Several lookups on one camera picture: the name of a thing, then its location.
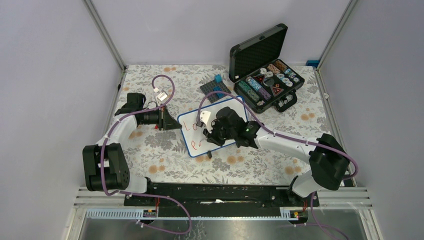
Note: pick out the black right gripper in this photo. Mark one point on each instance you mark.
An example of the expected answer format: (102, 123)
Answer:
(211, 137)

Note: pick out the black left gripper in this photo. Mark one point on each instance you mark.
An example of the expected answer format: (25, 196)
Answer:
(165, 121)

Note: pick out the blue framed whiteboard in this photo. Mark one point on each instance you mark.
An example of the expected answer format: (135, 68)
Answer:
(192, 134)

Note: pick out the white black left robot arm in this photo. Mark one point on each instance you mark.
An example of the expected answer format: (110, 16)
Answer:
(105, 161)

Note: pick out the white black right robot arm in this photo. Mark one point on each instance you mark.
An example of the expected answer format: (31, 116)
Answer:
(324, 154)

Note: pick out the floral tablecloth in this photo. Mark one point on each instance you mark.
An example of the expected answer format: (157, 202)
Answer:
(163, 156)

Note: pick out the blue lego brick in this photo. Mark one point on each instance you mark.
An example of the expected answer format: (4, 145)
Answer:
(219, 92)

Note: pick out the light blue lego cube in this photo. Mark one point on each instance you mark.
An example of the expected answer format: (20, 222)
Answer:
(218, 78)

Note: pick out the blue clamp behind table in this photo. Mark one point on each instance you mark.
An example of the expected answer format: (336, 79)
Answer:
(312, 63)

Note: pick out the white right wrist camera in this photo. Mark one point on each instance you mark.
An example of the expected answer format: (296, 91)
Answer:
(204, 120)

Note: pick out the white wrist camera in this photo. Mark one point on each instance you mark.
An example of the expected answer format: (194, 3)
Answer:
(204, 120)
(160, 96)

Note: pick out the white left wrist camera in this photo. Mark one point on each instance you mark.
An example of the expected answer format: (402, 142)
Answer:
(160, 96)

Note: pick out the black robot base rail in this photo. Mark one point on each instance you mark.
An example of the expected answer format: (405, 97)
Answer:
(219, 200)

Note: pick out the grey slotted cable duct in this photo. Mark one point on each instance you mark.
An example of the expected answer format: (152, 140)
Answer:
(147, 214)

